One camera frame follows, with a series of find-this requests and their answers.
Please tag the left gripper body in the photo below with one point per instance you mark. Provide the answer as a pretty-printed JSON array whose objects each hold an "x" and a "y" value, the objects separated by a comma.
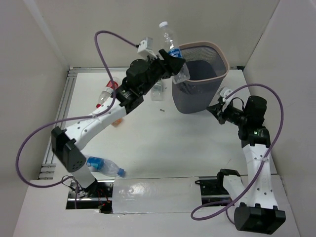
[{"x": 164, "y": 64}]

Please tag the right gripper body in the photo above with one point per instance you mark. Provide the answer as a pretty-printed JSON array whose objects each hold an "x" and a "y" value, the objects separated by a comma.
[{"x": 232, "y": 114}]

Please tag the clear bottle blue label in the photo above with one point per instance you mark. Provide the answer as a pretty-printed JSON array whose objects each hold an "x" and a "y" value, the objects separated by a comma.
[{"x": 171, "y": 46}]

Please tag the clear bottle green white label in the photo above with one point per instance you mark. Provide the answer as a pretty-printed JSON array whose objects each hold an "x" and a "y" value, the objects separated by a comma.
[{"x": 156, "y": 91}]

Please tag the clear bottle red cap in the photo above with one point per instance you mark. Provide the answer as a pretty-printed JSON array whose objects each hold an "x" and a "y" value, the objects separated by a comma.
[{"x": 107, "y": 91}]

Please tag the orange juice bottle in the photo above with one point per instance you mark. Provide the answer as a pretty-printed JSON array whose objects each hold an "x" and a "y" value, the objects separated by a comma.
[{"x": 117, "y": 122}]

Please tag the clear bottle blue cap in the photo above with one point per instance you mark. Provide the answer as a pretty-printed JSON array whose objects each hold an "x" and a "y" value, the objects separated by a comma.
[{"x": 104, "y": 166}]

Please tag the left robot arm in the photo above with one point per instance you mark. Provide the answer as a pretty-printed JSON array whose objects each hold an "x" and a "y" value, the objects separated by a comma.
[{"x": 141, "y": 76}]

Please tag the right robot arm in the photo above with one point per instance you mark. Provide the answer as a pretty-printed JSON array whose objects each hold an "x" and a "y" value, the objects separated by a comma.
[{"x": 256, "y": 209}]

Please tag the grey mesh waste bin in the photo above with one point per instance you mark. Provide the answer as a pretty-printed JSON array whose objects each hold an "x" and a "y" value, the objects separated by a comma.
[{"x": 208, "y": 67}]

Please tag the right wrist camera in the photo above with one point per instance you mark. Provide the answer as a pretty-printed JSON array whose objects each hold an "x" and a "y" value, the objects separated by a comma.
[{"x": 223, "y": 95}]

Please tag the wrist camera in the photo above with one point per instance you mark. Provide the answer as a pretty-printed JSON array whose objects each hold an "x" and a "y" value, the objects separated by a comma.
[
  {"x": 223, "y": 95},
  {"x": 145, "y": 48}
]

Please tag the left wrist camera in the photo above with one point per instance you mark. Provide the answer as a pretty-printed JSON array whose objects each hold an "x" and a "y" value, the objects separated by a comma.
[{"x": 145, "y": 48}]

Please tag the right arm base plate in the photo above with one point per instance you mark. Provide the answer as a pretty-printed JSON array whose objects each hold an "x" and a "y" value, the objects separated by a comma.
[{"x": 211, "y": 191}]

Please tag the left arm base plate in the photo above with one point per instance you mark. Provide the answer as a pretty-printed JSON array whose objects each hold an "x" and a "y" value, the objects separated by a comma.
[{"x": 99, "y": 199}]

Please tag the aluminium rail frame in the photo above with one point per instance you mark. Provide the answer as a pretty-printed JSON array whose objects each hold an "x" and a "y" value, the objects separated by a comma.
[{"x": 150, "y": 143}]

